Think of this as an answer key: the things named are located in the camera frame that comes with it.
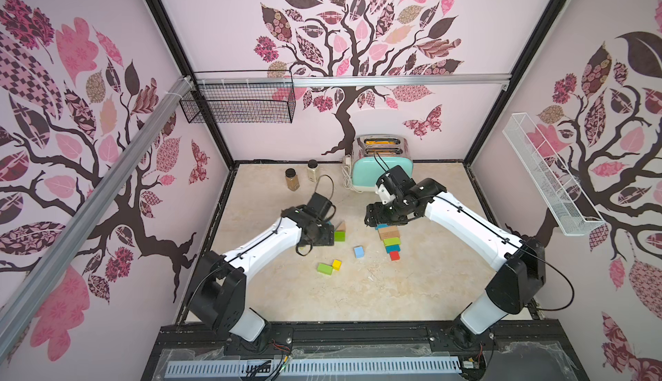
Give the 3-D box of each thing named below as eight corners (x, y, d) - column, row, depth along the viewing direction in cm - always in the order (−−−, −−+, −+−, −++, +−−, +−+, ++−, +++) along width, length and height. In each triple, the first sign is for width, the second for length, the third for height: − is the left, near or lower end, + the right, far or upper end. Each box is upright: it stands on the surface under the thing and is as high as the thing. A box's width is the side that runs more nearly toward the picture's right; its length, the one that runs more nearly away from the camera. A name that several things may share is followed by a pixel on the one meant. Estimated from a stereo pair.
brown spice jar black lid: (287, 191, 112) (283, 176, 105) (289, 182, 115) (285, 167, 108) (298, 191, 112) (295, 176, 105) (300, 182, 115) (297, 167, 108)
